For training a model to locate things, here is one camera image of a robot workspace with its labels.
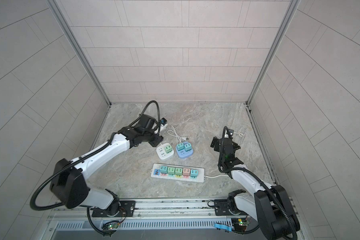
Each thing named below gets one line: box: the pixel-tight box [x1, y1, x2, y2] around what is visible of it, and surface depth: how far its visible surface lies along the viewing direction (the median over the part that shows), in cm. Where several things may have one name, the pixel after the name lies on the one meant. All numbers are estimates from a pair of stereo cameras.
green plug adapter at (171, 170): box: [167, 167, 175, 176], surface depth 79 cm
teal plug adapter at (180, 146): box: [176, 142, 184, 151], surface depth 88 cm
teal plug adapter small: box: [190, 169, 198, 178], surface depth 78 cm
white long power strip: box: [150, 163, 205, 183], surface depth 80 cm
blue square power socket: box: [175, 142, 193, 159], surface depth 89 cm
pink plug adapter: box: [182, 168, 191, 178], surface depth 79 cm
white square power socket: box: [156, 143, 175, 160], surface depth 89 cm
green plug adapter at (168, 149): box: [165, 145, 173, 154], surface depth 87 cm
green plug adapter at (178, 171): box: [175, 167, 183, 177], surface depth 79 cm
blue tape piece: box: [214, 222, 233, 232], surface depth 67 cm
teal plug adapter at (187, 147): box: [184, 143, 192, 152], surface depth 88 cm
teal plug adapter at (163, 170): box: [160, 166, 168, 175], surface depth 79 cm
